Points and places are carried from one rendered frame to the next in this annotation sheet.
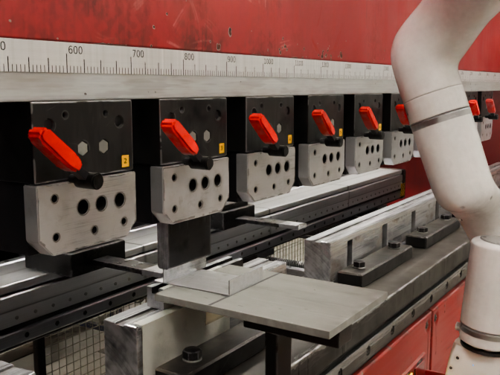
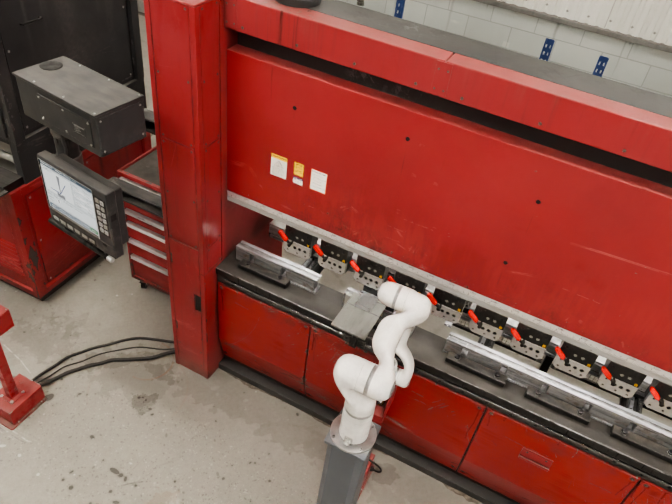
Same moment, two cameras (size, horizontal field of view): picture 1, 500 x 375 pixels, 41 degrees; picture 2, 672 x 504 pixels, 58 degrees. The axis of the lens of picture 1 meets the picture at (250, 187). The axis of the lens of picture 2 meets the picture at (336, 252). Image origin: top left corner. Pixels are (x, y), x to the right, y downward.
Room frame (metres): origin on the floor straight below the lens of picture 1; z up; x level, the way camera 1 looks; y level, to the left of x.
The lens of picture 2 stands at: (0.31, -2.05, 3.16)
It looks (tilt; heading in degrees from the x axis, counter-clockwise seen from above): 40 degrees down; 79
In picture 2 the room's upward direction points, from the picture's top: 9 degrees clockwise
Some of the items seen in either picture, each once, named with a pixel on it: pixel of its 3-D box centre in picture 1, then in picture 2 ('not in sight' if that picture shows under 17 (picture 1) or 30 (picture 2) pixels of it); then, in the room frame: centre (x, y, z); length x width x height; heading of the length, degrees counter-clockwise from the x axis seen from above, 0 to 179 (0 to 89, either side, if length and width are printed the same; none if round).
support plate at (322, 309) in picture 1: (271, 295); (359, 315); (0.88, -0.03, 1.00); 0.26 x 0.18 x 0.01; 57
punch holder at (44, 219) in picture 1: (64, 171); (336, 253); (0.77, 0.22, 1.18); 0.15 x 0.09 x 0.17; 147
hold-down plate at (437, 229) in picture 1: (434, 231); (557, 405); (1.77, -0.50, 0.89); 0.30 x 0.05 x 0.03; 147
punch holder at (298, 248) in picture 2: not in sight; (301, 238); (0.60, 0.32, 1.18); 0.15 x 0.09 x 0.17; 147
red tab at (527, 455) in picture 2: not in sight; (535, 459); (1.74, -0.59, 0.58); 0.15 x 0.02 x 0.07; 147
